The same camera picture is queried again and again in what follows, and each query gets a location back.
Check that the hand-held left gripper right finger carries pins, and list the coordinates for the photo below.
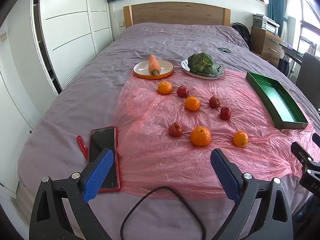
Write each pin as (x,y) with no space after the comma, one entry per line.
(226,175)

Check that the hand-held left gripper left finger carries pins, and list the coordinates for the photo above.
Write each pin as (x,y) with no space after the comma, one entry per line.
(98,175)

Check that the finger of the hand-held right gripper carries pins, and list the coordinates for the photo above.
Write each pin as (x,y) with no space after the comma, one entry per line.
(317,138)
(301,153)

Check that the small orange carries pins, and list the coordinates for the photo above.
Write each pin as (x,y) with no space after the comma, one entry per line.
(240,139)
(192,103)
(164,87)

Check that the large orange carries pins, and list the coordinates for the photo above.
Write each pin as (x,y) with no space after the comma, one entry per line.
(200,136)

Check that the green rectangular tray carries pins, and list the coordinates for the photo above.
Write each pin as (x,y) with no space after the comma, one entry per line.
(277,97)

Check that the red apple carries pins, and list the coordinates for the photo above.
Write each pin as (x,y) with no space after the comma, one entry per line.
(214,102)
(175,129)
(225,113)
(182,91)

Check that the smartphone in red case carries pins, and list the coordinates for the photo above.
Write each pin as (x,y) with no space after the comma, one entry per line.
(100,142)

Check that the grey office chair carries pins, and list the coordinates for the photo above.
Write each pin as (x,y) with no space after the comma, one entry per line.
(308,70)

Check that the dark blue bag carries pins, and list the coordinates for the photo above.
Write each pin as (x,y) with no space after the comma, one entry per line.
(283,66)

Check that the pink plastic sheet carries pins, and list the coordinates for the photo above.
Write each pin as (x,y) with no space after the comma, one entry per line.
(150,110)

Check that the wooden drawer cabinet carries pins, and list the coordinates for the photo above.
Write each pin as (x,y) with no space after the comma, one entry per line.
(265,45)

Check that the white blue rimmed plate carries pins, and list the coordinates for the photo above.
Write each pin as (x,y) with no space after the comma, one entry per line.
(190,73)

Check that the orange rimmed plate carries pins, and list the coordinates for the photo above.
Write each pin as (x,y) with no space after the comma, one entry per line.
(142,70)

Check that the green leafy cabbage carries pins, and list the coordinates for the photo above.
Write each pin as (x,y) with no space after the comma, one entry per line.
(202,63)

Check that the carrot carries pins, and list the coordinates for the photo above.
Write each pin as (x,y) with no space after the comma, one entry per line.
(153,65)

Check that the grey printer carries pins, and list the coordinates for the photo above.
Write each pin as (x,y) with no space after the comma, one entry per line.
(265,23)

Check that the black backpack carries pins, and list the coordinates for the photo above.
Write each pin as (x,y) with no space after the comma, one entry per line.
(242,33)

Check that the white wardrobe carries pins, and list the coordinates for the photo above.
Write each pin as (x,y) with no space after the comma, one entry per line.
(70,30)

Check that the wooden headboard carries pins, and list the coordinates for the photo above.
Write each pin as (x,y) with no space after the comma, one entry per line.
(175,13)

